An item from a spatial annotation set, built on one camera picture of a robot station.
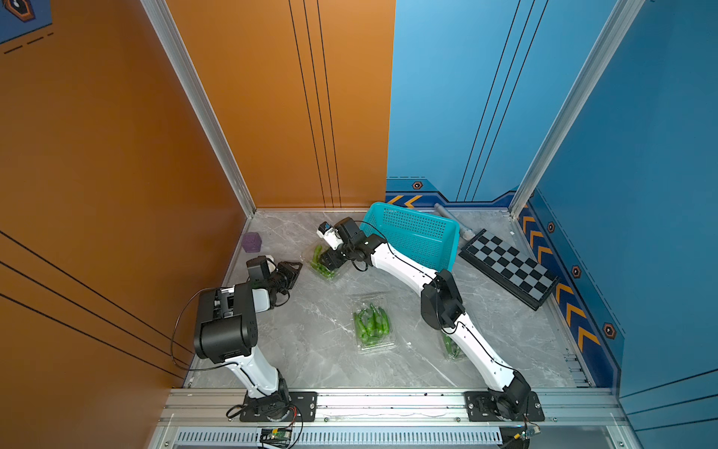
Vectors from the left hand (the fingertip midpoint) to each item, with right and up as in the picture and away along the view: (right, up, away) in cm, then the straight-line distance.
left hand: (302, 261), depth 97 cm
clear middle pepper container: (+25, -18, -13) cm, 33 cm away
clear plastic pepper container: (+5, 0, 0) cm, 5 cm away
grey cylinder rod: (+61, +10, +11) cm, 63 cm away
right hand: (+9, +3, +1) cm, 10 cm away
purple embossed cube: (-25, +7, +18) cm, 31 cm away
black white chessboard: (+73, -2, 0) cm, 73 cm away
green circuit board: (-1, -43, -25) cm, 50 cm away
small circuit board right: (+64, -39, -29) cm, 81 cm away
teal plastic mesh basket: (+46, +8, +12) cm, 48 cm away
